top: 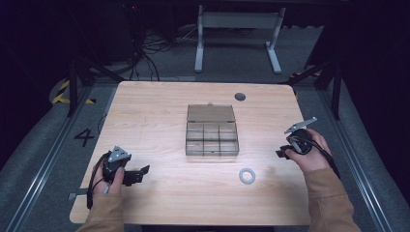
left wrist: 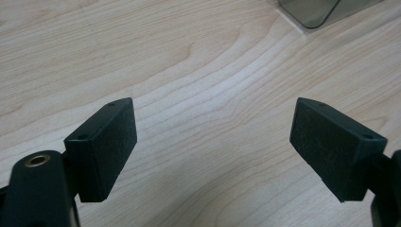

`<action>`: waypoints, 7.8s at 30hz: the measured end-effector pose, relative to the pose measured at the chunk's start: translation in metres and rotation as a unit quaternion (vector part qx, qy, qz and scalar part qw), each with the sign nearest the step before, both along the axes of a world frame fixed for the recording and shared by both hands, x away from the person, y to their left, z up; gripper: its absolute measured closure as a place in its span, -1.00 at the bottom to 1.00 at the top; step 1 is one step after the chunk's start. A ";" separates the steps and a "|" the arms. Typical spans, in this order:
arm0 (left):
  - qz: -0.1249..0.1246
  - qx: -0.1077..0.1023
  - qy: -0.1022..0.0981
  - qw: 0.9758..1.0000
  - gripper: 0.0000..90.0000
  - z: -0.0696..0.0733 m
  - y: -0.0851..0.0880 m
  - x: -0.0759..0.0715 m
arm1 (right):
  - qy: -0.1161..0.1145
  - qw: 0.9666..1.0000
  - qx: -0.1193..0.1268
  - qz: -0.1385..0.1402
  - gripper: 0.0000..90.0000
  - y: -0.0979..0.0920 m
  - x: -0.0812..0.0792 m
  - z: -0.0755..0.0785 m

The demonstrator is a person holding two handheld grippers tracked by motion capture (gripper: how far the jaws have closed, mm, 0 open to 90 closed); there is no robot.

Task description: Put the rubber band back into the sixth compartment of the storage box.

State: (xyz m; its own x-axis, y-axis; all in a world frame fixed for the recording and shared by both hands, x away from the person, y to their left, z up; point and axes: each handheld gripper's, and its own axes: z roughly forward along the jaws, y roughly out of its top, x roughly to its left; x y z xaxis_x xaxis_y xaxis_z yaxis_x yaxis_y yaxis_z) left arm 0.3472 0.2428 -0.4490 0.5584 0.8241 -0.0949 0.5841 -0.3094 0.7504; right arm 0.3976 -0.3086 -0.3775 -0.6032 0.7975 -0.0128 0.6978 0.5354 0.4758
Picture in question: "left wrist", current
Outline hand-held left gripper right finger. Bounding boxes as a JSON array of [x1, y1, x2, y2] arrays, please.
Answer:
[[288, 96, 389, 203]]

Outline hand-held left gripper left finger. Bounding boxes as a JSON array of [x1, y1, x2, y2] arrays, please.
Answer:
[[63, 96, 138, 203]]

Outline grey translucent plastic container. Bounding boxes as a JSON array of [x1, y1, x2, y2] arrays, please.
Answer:
[[277, 0, 385, 30]]

